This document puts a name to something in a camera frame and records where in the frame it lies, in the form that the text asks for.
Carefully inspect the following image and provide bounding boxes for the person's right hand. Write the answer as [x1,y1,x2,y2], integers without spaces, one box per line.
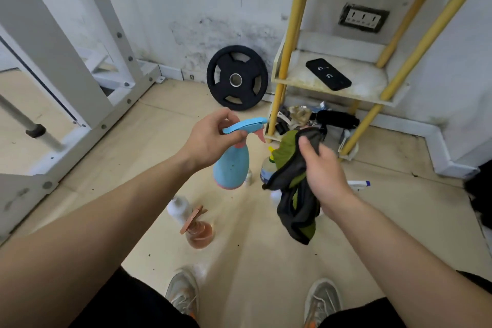
[298,135,358,223]

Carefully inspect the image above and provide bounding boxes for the person's left hand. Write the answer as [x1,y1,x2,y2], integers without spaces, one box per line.
[180,107,249,175]

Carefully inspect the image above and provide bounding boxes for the blue spray bottle pink trigger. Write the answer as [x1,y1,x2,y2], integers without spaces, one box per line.
[213,117,269,190]

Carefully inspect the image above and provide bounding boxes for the green microfibre cloth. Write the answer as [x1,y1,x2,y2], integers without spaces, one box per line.
[262,127,323,246]

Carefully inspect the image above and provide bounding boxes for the clear bottle yellow green sprayer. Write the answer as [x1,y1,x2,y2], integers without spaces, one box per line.
[259,146,278,185]

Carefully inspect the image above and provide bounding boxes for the white spray bottle teal label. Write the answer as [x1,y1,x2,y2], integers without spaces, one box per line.
[166,196,192,227]

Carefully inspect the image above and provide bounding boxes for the orange spray bottle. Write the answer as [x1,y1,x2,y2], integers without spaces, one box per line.
[179,205,215,250]

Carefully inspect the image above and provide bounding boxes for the black phone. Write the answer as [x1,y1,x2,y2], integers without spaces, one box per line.
[305,57,353,92]

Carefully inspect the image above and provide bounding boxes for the white shelf yellow poles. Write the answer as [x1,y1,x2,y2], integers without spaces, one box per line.
[265,0,483,161]

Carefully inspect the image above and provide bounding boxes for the person's right forearm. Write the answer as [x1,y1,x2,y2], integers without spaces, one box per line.
[326,199,492,328]

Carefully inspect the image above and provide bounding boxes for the person's left forearm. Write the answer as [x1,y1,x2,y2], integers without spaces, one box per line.
[0,151,197,328]

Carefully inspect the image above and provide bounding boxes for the person's right grey shoe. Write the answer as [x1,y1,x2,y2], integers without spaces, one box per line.
[303,278,343,328]

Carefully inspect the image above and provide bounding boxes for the person's grey shoe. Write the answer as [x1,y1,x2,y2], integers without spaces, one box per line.
[303,278,343,328]
[165,269,200,321]

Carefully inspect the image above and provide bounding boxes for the person's left grey shoe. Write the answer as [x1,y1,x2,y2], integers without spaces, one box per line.
[165,269,200,321]

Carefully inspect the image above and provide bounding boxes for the white plastic strip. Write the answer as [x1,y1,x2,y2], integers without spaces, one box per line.
[338,128,353,154]

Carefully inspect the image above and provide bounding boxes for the black weight plate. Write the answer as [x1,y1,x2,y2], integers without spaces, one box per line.
[206,45,269,112]

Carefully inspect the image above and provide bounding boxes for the tan fuzzy glove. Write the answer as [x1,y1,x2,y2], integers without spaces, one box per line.
[288,105,313,127]

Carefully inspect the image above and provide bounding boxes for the white plastic scoop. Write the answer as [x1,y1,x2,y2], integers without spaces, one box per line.
[276,110,299,131]

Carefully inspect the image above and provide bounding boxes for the black shorts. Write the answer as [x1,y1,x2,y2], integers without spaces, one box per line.
[69,266,492,328]

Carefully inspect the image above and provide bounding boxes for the black framed wall socket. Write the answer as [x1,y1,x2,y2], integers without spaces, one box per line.
[338,3,391,34]

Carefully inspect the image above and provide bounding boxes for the white metal rack frame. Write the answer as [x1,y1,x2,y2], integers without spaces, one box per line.
[0,0,167,246]

